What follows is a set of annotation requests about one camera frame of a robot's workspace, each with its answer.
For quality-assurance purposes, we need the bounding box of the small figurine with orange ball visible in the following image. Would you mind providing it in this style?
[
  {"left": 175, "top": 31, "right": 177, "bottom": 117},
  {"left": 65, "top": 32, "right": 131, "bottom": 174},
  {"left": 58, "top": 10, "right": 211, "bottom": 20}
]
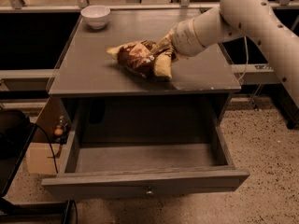
[{"left": 54, "top": 116, "right": 69, "bottom": 145}]

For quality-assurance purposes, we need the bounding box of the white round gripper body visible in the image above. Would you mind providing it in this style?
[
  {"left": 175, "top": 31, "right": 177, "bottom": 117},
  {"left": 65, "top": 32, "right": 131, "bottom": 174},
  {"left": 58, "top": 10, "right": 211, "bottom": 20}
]
[{"left": 171, "top": 18, "right": 206, "bottom": 57}]

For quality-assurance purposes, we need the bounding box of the cardboard box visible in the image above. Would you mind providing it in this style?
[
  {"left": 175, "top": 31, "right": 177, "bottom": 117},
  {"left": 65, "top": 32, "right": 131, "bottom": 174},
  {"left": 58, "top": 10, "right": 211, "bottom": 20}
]
[{"left": 26, "top": 98, "right": 69, "bottom": 175}]

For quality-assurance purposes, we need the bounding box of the grey cabinet with counter top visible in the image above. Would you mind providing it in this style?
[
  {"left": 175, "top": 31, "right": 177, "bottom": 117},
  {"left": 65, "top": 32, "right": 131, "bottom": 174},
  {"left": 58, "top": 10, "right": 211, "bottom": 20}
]
[{"left": 50, "top": 9, "right": 240, "bottom": 145}]

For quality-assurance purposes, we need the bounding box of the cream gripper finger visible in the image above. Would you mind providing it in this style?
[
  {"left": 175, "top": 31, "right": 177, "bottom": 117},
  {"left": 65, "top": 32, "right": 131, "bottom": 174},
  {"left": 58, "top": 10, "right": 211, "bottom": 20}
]
[
  {"left": 150, "top": 30, "right": 174, "bottom": 54},
  {"left": 153, "top": 50, "right": 174, "bottom": 78}
]

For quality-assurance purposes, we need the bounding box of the white ceramic bowl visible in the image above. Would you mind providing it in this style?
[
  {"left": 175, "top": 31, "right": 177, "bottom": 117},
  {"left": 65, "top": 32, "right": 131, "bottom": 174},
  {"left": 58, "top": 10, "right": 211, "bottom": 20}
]
[{"left": 80, "top": 5, "right": 110, "bottom": 29}]

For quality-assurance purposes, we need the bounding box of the metal rail frame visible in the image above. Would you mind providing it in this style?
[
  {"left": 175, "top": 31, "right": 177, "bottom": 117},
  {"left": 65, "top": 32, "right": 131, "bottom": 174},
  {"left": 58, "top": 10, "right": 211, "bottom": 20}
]
[{"left": 0, "top": 0, "right": 299, "bottom": 91}]

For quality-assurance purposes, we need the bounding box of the black chair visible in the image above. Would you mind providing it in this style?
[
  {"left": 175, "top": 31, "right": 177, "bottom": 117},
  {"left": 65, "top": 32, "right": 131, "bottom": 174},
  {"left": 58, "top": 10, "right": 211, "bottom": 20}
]
[{"left": 0, "top": 110, "right": 36, "bottom": 197}]

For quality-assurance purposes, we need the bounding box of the black cable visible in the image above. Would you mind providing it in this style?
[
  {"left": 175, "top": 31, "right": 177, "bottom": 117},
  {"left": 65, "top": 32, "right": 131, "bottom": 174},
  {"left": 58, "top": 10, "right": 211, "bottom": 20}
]
[{"left": 35, "top": 122, "right": 60, "bottom": 175}]

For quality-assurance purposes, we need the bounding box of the grey open top drawer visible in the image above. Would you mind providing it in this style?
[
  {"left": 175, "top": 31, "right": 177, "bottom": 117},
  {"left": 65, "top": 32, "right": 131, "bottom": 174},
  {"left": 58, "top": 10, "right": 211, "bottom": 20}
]
[{"left": 42, "top": 125, "right": 249, "bottom": 200}]

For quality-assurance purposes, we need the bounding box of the brown and cream chip bag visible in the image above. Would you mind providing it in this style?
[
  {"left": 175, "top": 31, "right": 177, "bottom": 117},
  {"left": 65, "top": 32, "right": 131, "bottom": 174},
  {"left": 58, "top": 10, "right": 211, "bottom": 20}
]
[{"left": 106, "top": 39, "right": 176, "bottom": 80}]

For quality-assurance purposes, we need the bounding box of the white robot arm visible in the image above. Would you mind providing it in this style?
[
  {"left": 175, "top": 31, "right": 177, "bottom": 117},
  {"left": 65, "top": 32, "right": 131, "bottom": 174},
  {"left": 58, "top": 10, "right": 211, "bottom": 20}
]
[{"left": 151, "top": 0, "right": 299, "bottom": 106}]

